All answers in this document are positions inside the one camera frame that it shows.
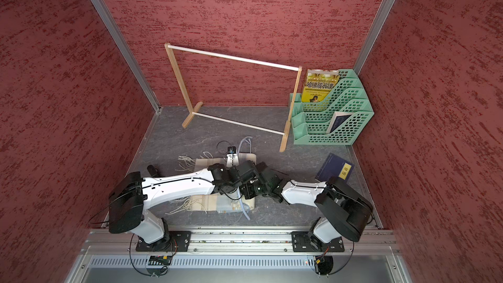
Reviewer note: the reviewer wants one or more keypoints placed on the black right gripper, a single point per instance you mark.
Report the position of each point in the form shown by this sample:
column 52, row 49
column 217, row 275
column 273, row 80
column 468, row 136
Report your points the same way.
column 247, row 193

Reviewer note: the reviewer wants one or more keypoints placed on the light blue plastic hanger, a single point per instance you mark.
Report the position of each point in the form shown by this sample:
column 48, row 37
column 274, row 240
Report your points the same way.
column 247, row 139

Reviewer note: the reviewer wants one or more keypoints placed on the blue beige plaid scarf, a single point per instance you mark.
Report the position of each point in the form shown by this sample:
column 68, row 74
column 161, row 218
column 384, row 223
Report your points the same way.
column 207, row 203

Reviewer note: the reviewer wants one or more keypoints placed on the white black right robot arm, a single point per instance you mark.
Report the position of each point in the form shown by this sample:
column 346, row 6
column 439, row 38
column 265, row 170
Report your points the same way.
column 345, row 213

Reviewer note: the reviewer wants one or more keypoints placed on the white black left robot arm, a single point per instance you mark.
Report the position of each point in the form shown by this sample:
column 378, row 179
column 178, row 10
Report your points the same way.
column 132, row 199

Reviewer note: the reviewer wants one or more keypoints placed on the dark blue book yellow label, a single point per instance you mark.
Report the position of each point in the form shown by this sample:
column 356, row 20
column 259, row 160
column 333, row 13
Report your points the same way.
column 335, row 166

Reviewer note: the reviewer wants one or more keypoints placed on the wooden rack with white rods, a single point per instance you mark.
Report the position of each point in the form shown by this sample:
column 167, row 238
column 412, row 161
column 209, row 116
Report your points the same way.
column 194, row 110

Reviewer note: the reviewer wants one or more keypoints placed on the small black cylinder object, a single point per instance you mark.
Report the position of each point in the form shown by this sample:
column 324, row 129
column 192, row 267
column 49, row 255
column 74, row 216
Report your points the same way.
column 153, row 172

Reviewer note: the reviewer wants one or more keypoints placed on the green plastic file organizer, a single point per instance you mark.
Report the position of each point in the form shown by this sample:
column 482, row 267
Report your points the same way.
column 310, row 120

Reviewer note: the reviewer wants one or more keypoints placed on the dark book in organizer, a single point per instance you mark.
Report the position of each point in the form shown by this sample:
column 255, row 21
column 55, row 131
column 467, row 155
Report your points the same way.
column 337, row 120

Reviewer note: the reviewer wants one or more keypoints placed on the yellow book in organizer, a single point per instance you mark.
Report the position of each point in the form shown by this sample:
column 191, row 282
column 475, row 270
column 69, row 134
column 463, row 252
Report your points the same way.
column 318, row 84

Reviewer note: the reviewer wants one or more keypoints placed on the aluminium corner profile left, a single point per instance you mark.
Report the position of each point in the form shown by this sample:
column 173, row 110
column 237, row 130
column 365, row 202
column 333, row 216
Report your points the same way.
column 112, row 27

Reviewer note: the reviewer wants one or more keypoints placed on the aluminium corner profile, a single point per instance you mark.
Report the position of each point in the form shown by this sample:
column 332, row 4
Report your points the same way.
column 112, row 27
column 380, row 18

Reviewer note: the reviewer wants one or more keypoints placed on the aluminium corner profile right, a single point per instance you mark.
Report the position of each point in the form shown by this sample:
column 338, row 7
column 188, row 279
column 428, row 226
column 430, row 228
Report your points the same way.
column 380, row 18

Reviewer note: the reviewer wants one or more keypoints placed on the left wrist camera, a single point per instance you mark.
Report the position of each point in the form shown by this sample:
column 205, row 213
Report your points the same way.
column 231, row 150

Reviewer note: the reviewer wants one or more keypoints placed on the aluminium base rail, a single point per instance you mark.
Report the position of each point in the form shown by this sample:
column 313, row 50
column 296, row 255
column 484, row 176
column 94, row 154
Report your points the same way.
column 267, row 240

